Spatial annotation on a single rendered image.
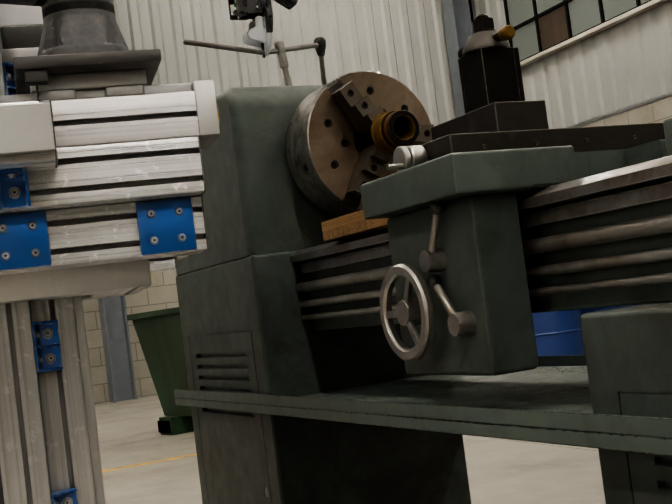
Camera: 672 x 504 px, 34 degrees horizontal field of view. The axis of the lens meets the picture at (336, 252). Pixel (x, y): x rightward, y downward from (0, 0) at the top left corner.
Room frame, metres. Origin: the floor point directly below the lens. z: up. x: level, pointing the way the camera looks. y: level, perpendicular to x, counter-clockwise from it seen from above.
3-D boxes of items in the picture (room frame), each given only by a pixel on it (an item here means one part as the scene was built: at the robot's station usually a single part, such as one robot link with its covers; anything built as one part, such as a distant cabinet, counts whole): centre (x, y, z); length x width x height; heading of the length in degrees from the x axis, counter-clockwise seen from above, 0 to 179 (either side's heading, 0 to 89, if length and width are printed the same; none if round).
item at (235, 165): (2.78, 0.10, 1.06); 0.59 x 0.48 x 0.39; 25
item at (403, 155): (1.73, -0.13, 0.95); 0.07 x 0.04 x 0.04; 115
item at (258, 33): (2.52, 0.11, 1.38); 0.06 x 0.03 x 0.09; 115
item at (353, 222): (2.19, -0.20, 0.89); 0.36 x 0.30 x 0.04; 115
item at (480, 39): (1.81, -0.29, 1.14); 0.08 x 0.08 x 0.03
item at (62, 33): (1.75, 0.37, 1.21); 0.15 x 0.15 x 0.10
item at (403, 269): (1.71, -0.17, 0.73); 0.27 x 0.12 x 0.27; 25
